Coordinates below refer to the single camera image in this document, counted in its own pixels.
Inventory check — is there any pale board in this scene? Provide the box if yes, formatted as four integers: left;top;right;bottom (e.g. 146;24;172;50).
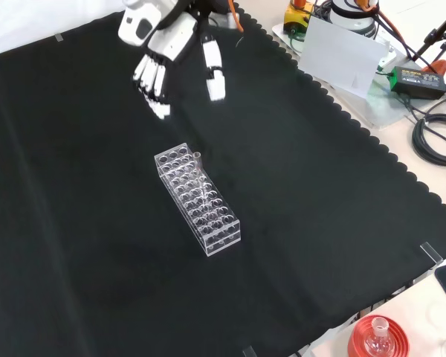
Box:
299;16;390;100

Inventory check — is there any red ring stand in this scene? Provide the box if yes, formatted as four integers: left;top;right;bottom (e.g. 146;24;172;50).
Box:
347;315;410;357

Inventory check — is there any black power adapter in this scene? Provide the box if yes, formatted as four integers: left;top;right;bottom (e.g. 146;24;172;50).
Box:
389;65;446;100

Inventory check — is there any orange cable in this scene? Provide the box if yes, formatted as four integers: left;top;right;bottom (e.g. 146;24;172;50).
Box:
227;0;245;33

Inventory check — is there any black tripod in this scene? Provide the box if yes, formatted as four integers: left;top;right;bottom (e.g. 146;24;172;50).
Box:
410;0;446;75

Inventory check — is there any black bench cloth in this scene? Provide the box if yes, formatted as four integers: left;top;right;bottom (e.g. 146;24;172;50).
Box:
0;2;446;357

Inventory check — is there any coiled black cable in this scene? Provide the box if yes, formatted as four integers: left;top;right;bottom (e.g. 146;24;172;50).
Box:
411;113;446;167

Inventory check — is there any yellow stop button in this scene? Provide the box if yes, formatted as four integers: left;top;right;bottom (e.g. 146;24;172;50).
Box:
284;0;315;36

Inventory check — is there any clear plastic test tube rack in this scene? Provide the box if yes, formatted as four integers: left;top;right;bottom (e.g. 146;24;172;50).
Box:
154;142;242;257

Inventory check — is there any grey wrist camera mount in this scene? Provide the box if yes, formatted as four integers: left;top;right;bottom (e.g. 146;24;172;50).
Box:
187;0;242;30

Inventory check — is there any clear glass test tube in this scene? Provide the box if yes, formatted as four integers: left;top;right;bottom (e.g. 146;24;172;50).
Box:
192;150;210;204

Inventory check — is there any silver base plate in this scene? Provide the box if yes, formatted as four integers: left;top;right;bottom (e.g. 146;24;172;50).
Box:
270;22;425;130

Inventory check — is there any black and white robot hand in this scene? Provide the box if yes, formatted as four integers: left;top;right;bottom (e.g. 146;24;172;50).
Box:
117;0;227;120

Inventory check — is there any clear round-bottom flask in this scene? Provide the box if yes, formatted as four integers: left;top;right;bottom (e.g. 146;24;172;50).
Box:
363;317;394;357

